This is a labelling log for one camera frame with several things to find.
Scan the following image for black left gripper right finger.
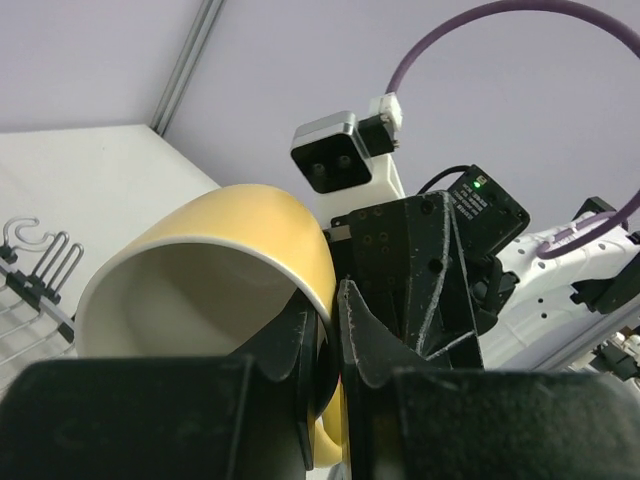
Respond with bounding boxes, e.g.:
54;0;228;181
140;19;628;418
337;280;639;479

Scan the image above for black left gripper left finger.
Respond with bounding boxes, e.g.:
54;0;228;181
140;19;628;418
1;311;317;479

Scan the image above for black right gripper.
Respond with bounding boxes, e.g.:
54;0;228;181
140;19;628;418
327;167;530;369

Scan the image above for yellow cream cup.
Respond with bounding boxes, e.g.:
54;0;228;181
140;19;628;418
75;185;342;471

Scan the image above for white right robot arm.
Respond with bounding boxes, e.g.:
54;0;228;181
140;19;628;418
318;165;639;370

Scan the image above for clear acrylic dish rack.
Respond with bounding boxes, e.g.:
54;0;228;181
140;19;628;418
1;216;84;394

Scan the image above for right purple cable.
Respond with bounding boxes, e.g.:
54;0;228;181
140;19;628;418
383;0;640;261

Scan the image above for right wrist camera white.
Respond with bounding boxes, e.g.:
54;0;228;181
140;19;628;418
290;93;406;227

